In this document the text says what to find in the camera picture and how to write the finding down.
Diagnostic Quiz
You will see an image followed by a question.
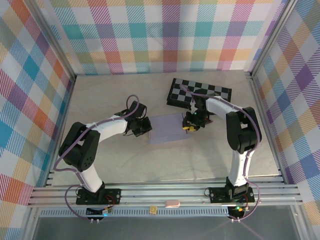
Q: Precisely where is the white paper box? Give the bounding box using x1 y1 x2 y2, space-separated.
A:
146 112 191 145

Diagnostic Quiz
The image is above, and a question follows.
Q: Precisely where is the black and grey chessboard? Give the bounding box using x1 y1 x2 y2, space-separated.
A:
166 77 232 112

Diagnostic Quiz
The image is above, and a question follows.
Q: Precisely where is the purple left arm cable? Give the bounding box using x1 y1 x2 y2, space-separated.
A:
53 94 141 223

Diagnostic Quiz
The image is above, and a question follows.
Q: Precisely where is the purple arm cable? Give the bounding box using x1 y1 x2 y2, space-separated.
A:
53 94 141 223
179 84 262 222

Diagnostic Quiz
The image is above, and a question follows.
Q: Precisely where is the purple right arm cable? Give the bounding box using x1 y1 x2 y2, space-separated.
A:
179 84 262 222

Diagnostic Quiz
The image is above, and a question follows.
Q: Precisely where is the aluminium frame rail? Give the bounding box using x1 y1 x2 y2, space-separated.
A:
27 174 304 209

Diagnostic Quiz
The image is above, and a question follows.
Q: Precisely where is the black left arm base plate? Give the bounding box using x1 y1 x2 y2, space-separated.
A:
76 188 122 206

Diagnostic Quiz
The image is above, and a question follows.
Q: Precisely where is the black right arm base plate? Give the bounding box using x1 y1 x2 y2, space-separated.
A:
208 186 256 204

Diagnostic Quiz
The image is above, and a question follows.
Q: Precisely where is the slotted grey cable duct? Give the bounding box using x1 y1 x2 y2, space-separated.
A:
39 209 230 218

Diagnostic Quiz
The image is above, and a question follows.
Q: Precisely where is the aluminium frame post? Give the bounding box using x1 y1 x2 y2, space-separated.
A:
29 0 76 82
249 0 299 79

